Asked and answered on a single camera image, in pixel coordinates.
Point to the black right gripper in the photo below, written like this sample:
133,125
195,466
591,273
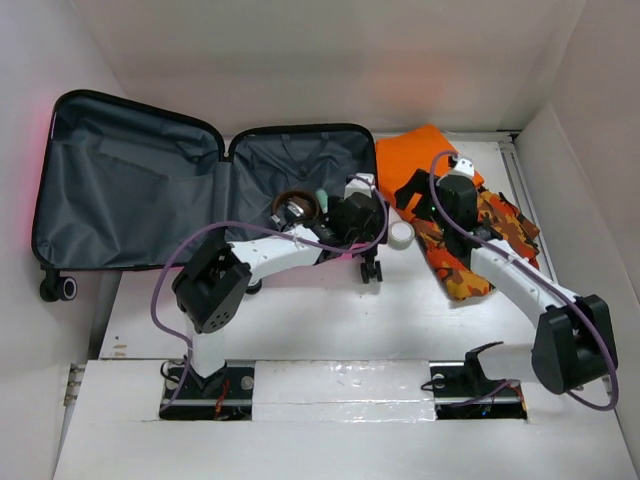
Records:
418,183

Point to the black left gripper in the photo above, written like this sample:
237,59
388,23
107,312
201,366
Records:
372,230

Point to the white tape roll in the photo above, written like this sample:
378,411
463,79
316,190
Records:
400,235

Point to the pink suitcase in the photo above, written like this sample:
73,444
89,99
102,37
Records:
124,183

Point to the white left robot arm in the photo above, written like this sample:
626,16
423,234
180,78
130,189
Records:
212,284

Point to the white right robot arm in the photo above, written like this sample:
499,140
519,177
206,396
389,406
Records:
574,341

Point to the green white tube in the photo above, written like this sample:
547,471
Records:
322,198

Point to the brown headphones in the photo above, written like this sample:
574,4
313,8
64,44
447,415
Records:
294,206

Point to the orange camouflage cloth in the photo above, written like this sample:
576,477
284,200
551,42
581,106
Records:
459,281

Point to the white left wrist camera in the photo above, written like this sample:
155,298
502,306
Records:
360,183

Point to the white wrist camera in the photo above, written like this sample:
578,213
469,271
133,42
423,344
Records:
461,166
360,183

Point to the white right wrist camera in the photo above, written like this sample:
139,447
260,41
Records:
461,166

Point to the aluminium rail right edge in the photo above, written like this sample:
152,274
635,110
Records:
535,252

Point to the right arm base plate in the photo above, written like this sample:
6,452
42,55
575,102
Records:
460,393

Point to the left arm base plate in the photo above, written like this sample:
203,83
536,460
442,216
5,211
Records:
227,396

